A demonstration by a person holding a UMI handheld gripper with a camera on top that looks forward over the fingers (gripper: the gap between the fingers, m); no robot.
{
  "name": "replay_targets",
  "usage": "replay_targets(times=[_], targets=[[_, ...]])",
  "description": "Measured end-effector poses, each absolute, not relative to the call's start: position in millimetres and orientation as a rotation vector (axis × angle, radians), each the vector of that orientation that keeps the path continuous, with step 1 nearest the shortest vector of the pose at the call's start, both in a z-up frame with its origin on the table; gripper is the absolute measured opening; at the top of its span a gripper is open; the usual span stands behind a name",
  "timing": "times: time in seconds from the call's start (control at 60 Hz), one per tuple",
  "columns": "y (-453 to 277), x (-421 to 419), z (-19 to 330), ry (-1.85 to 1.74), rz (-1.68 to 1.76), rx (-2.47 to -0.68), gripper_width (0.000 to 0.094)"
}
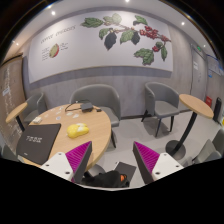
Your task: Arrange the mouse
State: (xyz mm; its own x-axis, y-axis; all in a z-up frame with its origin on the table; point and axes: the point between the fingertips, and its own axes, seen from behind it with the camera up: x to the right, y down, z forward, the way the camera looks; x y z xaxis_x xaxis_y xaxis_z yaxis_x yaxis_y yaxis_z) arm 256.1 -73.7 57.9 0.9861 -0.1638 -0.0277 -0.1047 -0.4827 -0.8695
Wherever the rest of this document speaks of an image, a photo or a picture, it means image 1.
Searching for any grey armchair at right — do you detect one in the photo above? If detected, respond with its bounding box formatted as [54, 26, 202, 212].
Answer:
[142, 82, 180, 135]

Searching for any yellow computer mouse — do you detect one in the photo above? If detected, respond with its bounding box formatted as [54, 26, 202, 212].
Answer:
[67, 123, 89, 138]

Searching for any grey armchair at left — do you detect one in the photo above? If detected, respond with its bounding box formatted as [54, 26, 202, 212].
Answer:
[22, 93, 47, 124]

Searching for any small wooden table left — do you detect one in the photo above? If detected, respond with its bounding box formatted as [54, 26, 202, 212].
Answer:
[6, 102, 28, 131]

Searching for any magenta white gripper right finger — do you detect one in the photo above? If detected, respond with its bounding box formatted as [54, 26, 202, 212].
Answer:
[133, 142, 183, 184]

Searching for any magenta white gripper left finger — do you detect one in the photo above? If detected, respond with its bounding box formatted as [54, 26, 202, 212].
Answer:
[41, 141, 92, 183]

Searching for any grey armchair behind table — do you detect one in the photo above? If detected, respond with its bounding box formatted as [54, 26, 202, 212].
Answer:
[69, 83, 122, 149]

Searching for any black cable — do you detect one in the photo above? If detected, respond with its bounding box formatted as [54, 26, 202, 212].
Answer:
[64, 99, 103, 113]

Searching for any grey door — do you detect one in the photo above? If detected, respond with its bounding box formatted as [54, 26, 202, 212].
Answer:
[191, 45, 207, 100]

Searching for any white small box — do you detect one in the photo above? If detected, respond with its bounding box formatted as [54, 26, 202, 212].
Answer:
[33, 117, 42, 124]

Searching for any red fire extinguisher box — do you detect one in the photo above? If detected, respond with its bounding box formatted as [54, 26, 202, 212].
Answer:
[205, 96, 212, 107]

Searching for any coffee plant wall mural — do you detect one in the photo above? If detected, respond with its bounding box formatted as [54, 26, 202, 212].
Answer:
[28, 11, 173, 83]

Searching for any black power adapter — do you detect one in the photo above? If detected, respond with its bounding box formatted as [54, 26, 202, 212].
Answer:
[81, 102, 93, 112]

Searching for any grey chair bottom right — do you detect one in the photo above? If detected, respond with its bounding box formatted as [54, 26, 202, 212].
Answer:
[183, 129, 224, 167]

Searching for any round wooden table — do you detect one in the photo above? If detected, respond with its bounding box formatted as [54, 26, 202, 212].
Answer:
[18, 103, 113, 172]

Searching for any small round side table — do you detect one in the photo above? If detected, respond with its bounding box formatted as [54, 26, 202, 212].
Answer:
[165, 93, 215, 161]

